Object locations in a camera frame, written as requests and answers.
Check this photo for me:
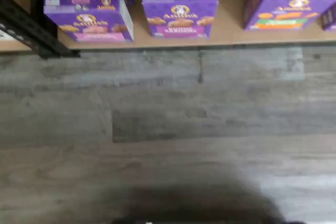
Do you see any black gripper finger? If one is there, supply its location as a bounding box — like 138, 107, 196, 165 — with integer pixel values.
112, 219, 163, 224

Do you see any purple box pink patch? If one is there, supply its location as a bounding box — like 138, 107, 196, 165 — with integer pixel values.
43, 0, 134, 43

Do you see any purple box magenta patch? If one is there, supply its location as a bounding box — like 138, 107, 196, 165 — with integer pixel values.
141, 0, 220, 40

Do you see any wooden shelf board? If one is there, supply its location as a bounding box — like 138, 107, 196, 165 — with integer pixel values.
57, 0, 336, 51
0, 0, 34, 52

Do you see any purple box green orange patch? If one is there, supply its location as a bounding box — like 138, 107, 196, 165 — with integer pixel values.
244, 0, 336, 31

